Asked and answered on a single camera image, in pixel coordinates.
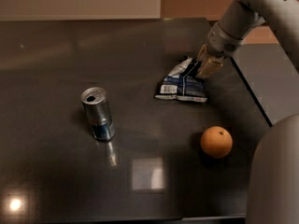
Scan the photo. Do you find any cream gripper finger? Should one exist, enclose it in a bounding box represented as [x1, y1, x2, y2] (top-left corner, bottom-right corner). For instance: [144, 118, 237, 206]
[196, 45, 207, 63]
[196, 57, 223, 79]

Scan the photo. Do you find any blue chip bag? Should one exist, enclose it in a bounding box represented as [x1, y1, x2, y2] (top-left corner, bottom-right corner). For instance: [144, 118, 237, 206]
[155, 57, 207, 103]

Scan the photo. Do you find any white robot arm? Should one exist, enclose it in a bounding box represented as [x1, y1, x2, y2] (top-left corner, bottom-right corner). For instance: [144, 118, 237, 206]
[197, 0, 299, 224]

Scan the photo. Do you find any silver blue redbull can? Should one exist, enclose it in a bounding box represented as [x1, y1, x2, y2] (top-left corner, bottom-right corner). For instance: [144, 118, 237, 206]
[81, 87, 115, 142]

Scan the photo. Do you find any grey side table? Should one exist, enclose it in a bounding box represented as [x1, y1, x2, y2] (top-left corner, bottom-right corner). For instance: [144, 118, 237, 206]
[234, 44, 299, 124]

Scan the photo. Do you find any orange fruit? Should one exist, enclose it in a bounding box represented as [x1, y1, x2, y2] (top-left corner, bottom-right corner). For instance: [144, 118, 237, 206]
[200, 126, 233, 159]

